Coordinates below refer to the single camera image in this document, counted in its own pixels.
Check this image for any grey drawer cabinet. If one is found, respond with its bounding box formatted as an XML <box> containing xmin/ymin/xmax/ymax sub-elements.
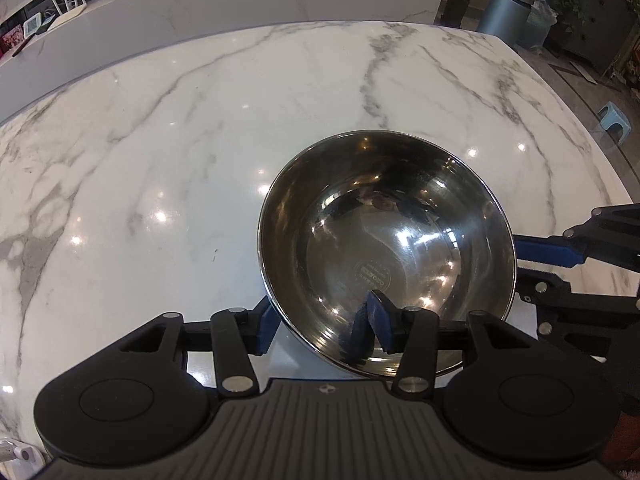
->
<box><xmin>559</xmin><ymin>0</ymin><xmax>636</xmax><ymax>76</ymax></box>

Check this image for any clear plastic bag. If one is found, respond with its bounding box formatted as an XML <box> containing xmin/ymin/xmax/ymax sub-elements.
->
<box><xmin>519</xmin><ymin>0</ymin><xmax>559</xmax><ymax>54</ymax></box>

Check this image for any grey metal trash can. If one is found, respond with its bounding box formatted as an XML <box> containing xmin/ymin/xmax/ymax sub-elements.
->
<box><xmin>477</xmin><ymin>0</ymin><xmax>539</xmax><ymax>46</ymax></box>

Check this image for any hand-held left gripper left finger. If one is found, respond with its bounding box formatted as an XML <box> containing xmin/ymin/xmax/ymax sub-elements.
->
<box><xmin>117</xmin><ymin>296</ymin><xmax>282</xmax><ymax>401</ymax></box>

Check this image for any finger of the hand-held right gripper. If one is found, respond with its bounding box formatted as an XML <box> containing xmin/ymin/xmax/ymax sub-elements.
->
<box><xmin>514</xmin><ymin>270</ymin><xmax>640</xmax><ymax>362</ymax></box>
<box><xmin>514</xmin><ymin>204</ymin><xmax>640</xmax><ymax>274</ymax></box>

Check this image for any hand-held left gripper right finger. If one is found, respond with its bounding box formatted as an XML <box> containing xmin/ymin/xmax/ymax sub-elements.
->
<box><xmin>366</xmin><ymin>289</ymin><xmax>539</xmax><ymax>402</ymax></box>

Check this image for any light blue plastic stool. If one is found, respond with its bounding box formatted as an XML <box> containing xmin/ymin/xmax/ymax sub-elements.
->
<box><xmin>597</xmin><ymin>102</ymin><xmax>634</xmax><ymax>146</ymax></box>

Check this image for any small white device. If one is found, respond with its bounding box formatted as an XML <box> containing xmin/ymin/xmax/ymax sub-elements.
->
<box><xmin>0</xmin><ymin>437</ymin><xmax>44</xmax><ymax>466</ymax></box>

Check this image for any flat board on floor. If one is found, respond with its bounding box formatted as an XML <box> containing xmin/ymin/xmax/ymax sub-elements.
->
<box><xmin>567</xmin><ymin>59</ymin><xmax>599</xmax><ymax>84</ymax></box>

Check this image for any blue steel bowl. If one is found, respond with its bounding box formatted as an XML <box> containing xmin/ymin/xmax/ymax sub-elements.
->
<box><xmin>257</xmin><ymin>130</ymin><xmax>518</xmax><ymax>379</ymax></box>

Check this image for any white router with antennas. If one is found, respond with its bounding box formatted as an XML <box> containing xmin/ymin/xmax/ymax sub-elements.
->
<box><xmin>49</xmin><ymin>0</ymin><xmax>89</xmax><ymax>31</ymax></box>

